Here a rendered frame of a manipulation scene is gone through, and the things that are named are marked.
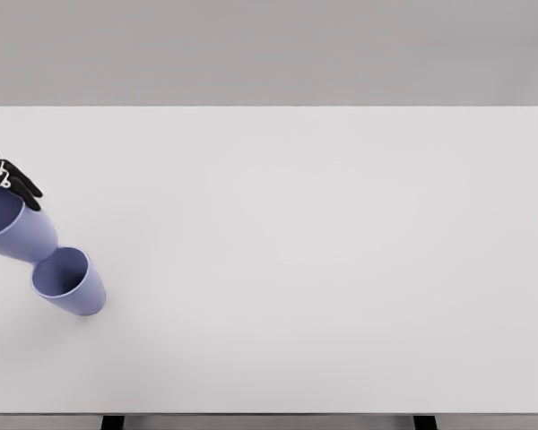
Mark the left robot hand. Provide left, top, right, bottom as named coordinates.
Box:
left=0, top=154, right=44, bottom=212

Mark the blue plastic cup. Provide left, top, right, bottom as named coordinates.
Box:
left=30, top=245, right=107, bottom=317
left=0, top=184, right=60, bottom=264

